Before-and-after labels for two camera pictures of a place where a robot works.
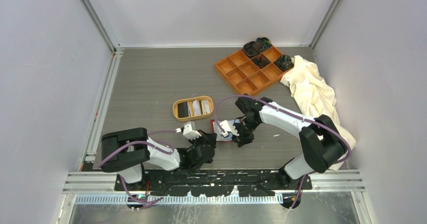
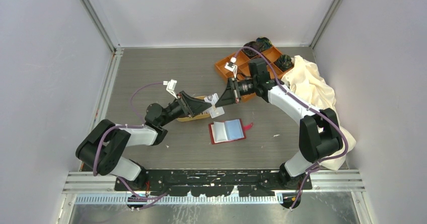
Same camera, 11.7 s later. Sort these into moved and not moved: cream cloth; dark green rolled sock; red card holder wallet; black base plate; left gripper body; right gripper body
Moved: left gripper body; right gripper body
Not moved: black base plate; dark green rolled sock; cream cloth; red card holder wallet
